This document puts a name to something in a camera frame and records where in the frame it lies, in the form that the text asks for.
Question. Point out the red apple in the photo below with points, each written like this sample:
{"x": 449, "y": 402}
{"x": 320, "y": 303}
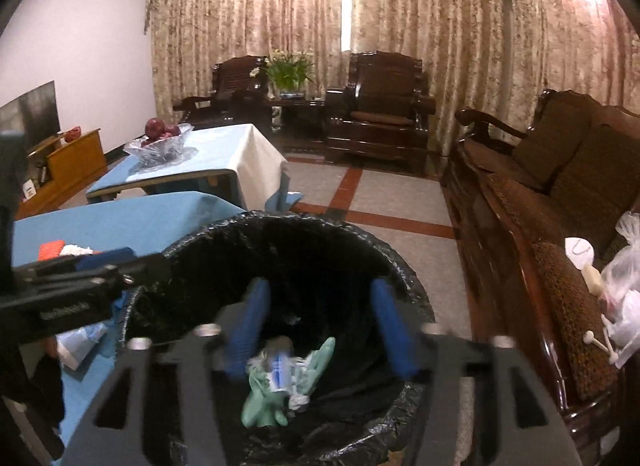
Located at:
{"x": 174, "y": 130}
{"x": 155, "y": 126}

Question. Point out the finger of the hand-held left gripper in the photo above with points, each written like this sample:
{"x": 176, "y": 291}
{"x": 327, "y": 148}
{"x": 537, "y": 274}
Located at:
{"x": 135, "y": 271}
{"x": 102, "y": 258}

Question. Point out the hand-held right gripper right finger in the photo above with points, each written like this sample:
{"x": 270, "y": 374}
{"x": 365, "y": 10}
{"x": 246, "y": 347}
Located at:
{"x": 395, "y": 331}

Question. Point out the dark wooden sofa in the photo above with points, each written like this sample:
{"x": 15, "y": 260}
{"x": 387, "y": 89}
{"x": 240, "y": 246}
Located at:
{"x": 550, "y": 155}

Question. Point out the wooden television cabinet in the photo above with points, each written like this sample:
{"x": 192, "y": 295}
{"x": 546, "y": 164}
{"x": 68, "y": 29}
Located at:
{"x": 75, "y": 160}

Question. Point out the red ornament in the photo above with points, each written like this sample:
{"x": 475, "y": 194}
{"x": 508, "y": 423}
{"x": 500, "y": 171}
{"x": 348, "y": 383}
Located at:
{"x": 71, "y": 134}

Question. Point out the blue white packet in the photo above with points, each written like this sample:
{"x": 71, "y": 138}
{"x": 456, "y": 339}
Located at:
{"x": 80, "y": 343}

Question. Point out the dark wooden side table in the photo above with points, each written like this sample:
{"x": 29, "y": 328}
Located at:
{"x": 295, "y": 113}

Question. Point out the green rubber glove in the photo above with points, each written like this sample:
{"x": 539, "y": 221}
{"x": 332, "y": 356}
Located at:
{"x": 260, "y": 406}

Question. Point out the plain blue tablecloth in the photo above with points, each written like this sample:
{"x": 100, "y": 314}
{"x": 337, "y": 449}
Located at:
{"x": 125, "y": 226}

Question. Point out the white card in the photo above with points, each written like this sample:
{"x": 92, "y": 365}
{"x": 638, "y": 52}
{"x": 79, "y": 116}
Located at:
{"x": 29, "y": 190}

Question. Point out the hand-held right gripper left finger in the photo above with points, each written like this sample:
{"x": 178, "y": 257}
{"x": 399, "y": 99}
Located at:
{"x": 250, "y": 326}

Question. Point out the white blue wrapper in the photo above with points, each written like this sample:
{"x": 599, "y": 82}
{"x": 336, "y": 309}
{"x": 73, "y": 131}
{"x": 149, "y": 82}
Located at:
{"x": 280, "y": 368}

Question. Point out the flat screen television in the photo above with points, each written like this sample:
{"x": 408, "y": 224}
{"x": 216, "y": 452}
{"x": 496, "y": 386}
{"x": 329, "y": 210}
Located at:
{"x": 35, "y": 110}

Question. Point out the brown seat cushion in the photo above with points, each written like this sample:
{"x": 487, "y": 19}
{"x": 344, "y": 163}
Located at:
{"x": 382, "y": 116}

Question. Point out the potted flowering plant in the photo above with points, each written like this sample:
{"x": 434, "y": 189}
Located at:
{"x": 290, "y": 70}

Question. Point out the blue white tablecloth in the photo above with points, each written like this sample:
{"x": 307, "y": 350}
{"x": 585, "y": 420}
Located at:
{"x": 225, "y": 150}

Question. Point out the floral beige curtains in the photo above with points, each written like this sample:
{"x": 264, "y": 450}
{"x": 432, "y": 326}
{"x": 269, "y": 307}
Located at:
{"x": 425, "y": 10}

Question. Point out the white plastic sticks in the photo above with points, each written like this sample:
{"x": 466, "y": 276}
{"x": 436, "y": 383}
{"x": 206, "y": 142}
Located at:
{"x": 607, "y": 346}

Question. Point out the dark wooden armchair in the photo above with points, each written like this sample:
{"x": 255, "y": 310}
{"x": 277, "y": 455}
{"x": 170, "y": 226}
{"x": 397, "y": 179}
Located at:
{"x": 235, "y": 80}
{"x": 385, "y": 90}

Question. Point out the cream plastic piece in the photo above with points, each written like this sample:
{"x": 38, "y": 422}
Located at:
{"x": 592, "y": 281}

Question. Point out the trash bin with black bag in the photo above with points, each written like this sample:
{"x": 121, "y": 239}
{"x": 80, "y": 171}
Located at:
{"x": 310, "y": 256}

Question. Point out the white tissue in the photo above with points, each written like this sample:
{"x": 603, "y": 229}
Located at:
{"x": 77, "y": 250}

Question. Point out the glass fruit bowl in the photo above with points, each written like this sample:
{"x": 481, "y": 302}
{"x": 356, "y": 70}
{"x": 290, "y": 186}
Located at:
{"x": 160, "y": 153}

